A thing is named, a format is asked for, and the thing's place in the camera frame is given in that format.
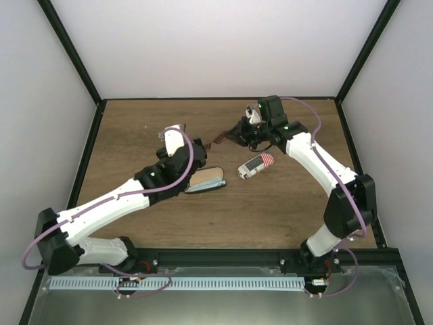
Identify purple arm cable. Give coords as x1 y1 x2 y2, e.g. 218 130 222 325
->
22 128 196 299
280 97 369 298

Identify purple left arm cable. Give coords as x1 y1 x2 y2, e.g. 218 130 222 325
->
22 128 196 299

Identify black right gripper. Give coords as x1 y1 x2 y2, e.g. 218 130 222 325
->
226 116 272 151

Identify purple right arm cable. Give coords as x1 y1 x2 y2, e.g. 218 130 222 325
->
280 97 369 298

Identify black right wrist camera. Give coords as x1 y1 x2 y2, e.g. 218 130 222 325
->
246 95 288 127

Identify brown sunglasses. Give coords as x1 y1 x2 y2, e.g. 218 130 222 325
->
178 123 227 152

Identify tan glasses case striped trim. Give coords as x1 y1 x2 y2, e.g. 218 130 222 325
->
237 152 275 179

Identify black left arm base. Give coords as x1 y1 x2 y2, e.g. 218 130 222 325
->
98 236 158 276

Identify black aluminium frame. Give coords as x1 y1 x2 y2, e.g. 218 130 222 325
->
20 0 426 325

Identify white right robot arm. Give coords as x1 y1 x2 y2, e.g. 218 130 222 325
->
225 116 377 273

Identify light blue slotted cable duct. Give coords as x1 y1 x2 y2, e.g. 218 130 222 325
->
48 276 305 291

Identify tan glasses case black trim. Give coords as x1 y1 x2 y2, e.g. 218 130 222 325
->
184 167 227 194

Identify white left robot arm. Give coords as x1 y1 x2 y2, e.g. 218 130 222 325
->
35 138 207 276

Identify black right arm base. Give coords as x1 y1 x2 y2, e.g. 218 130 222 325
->
278 240 342 277

